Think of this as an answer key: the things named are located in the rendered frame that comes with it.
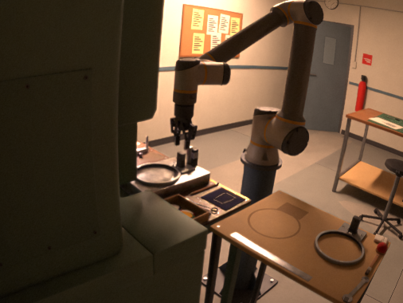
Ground grey blue door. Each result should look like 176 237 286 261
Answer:
303 20 355 133

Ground wooden table with shelf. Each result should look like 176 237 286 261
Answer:
331 107 403 209

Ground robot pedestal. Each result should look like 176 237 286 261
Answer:
201 153 284 298

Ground orange notice board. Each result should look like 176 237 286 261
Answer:
178 3 245 60

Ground steel ruler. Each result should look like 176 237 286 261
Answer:
230 231 313 282

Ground pale green chenille machine body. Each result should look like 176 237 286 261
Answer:
0 0 209 303

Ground red fire extinguisher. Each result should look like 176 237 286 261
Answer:
354 74 369 112

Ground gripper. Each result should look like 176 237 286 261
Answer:
170 103 198 150

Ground brown wooden tray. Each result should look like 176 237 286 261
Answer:
163 193 212 226

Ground green cutting mat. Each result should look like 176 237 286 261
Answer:
367 112 403 132

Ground wooden handled screwdriver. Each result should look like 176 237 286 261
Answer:
364 253 381 276

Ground dark hoop frame with grip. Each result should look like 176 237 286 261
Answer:
135 150 190 187

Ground black latch knob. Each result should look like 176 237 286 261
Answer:
187 146 200 168

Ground small silver scissors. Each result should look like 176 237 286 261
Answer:
196 201 219 215

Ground grey hoop frame with grip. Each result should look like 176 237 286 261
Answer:
314 215 368 266

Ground silver wrench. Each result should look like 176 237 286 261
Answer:
342 276 370 303

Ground dark blue fabric mat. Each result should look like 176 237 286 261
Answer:
200 187 247 212

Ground wooden rack table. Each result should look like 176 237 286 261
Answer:
204 190 392 303

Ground black swivel stool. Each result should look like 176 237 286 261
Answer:
358 157 403 241

